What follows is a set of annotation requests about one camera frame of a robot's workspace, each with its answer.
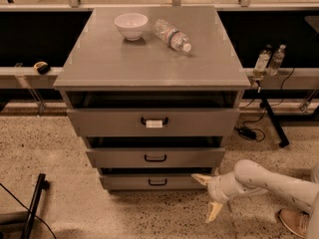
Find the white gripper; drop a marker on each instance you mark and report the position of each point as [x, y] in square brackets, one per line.
[216, 189]

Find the grey bottom drawer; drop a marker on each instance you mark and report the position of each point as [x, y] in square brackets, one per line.
[125, 182]

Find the grey drawer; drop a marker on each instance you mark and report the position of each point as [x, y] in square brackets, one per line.
[153, 122]
[155, 157]
[125, 182]

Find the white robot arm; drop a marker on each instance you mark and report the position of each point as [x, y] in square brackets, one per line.
[249, 177]

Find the grey top drawer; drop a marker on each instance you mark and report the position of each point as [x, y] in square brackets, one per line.
[153, 122]

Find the grey middle drawer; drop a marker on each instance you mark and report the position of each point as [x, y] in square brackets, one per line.
[155, 157]

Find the grey drawer cabinet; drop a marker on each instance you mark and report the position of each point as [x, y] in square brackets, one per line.
[150, 97]

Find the black stand leg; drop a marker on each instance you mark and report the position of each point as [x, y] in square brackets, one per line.
[283, 138]

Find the tan shoe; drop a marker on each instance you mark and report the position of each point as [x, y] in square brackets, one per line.
[295, 222]

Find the clear bottle on ledge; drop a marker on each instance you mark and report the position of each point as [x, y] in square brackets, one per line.
[276, 61]
[262, 62]

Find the clear plastic water bottle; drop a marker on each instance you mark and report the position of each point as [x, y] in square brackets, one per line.
[172, 36]

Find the white ceramic bowl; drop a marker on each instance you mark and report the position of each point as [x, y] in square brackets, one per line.
[131, 25]

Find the yellow black tape measure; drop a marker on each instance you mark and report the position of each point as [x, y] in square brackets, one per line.
[42, 67]

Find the black power adapter with cable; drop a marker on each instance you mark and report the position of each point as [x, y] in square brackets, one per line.
[247, 132]

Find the black frame at lower left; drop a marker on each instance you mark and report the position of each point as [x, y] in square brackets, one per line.
[27, 217]

